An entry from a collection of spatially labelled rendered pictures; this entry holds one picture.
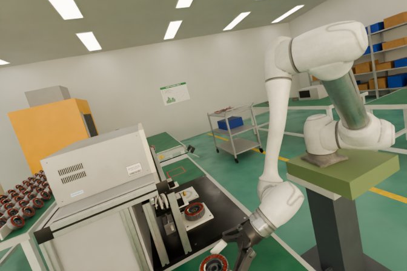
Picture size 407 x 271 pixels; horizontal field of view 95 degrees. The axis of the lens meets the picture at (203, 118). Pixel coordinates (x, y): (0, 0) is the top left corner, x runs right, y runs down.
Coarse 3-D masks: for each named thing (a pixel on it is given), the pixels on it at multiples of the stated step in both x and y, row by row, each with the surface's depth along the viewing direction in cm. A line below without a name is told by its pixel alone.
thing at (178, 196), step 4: (176, 196) 98; (180, 196) 97; (180, 200) 95; (184, 200) 99; (164, 204) 97; (180, 204) 95; (184, 204) 95; (160, 208) 95; (164, 208) 93; (168, 208) 93; (160, 212) 91; (164, 212) 92; (156, 216) 91; (168, 220) 94
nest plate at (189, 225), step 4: (204, 204) 108; (208, 212) 100; (184, 216) 102; (204, 216) 98; (208, 216) 97; (212, 216) 97; (184, 220) 99; (196, 220) 96; (200, 220) 95; (204, 220) 95; (184, 224) 96; (188, 224) 95; (192, 224) 94; (196, 224) 94; (188, 228) 92; (192, 228) 93
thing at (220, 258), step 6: (204, 258) 73; (210, 258) 72; (216, 258) 72; (222, 258) 71; (204, 264) 70; (210, 264) 72; (216, 264) 71; (222, 264) 68; (228, 264) 68; (204, 270) 68; (210, 270) 68; (216, 270) 68; (222, 270) 66; (228, 270) 67
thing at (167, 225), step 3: (168, 216) 99; (171, 216) 98; (162, 219) 98; (165, 219) 97; (168, 219) 96; (171, 219) 96; (165, 222) 95; (168, 222) 94; (171, 222) 93; (165, 225) 92; (168, 225) 93; (174, 225) 94; (165, 228) 92; (168, 228) 93; (174, 228) 94; (165, 231) 92; (168, 231) 93; (171, 231) 93; (174, 231) 94; (168, 234) 93
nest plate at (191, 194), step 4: (188, 188) 132; (192, 188) 131; (180, 192) 129; (188, 192) 126; (192, 192) 125; (184, 196) 123; (188, 196) 122; (192, 196) 120; (196, 196) 119; (188, 200) 117
